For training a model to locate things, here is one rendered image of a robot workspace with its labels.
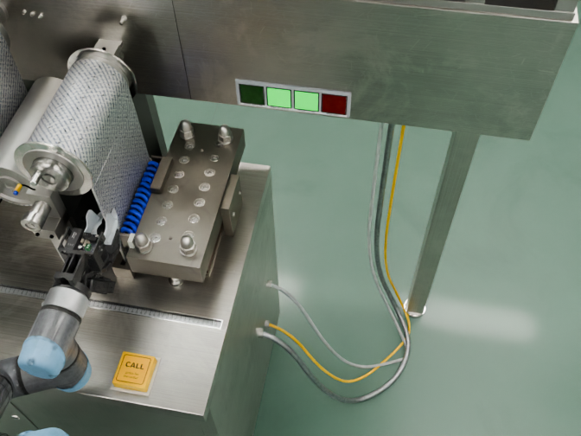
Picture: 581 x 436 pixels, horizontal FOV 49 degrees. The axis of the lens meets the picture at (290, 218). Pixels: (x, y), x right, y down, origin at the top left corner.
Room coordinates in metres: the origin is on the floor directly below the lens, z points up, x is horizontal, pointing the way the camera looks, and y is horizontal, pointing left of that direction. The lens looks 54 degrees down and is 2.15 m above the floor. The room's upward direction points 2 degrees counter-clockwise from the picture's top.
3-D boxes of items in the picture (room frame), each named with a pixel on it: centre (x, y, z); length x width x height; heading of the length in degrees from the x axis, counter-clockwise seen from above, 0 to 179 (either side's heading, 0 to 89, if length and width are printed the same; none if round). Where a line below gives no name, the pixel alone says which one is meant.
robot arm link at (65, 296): (0.58, 0.42, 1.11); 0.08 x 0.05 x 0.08; 78
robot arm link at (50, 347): (0.50, 0.43, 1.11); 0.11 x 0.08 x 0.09; 168
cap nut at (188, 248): (0.74, 0.22, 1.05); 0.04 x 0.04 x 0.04
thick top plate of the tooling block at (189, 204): (0.91, 0.23, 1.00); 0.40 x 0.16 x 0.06; 168
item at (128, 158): (0.89, 0.35, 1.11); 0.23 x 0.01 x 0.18; 168
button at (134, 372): (0.52, 0.33, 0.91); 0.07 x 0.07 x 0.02; 78
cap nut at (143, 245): (0.75, 0.31, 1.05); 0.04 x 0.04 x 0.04
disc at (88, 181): (0.78, 0.44, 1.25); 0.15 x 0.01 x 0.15; 78
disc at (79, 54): (1.03, 0.38, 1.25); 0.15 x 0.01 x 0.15; 78
